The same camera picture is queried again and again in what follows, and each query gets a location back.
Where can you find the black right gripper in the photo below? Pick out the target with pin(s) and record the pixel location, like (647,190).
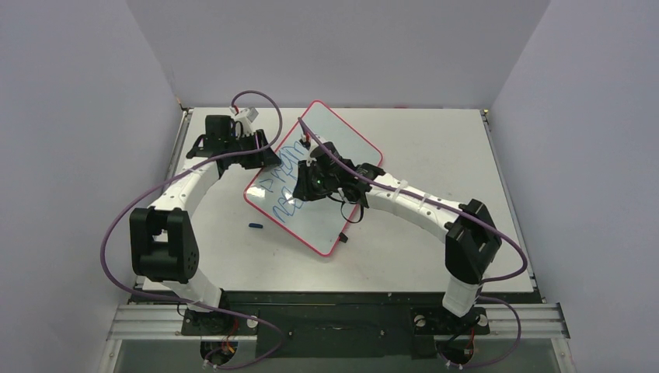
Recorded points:
(307,182)

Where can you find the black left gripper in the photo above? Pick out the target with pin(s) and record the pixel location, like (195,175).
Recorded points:
(268,159)

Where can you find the red-framed whiteboard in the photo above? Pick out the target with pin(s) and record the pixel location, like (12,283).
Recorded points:
(297,202)

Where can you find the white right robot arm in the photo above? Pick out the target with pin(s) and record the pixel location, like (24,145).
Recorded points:
(469,247)

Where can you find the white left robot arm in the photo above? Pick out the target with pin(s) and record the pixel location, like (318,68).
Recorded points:
(163,244)

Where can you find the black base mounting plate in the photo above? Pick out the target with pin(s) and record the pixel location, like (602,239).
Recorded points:
(328,325)

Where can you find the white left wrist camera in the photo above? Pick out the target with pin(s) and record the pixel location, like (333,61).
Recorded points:
(243,119)

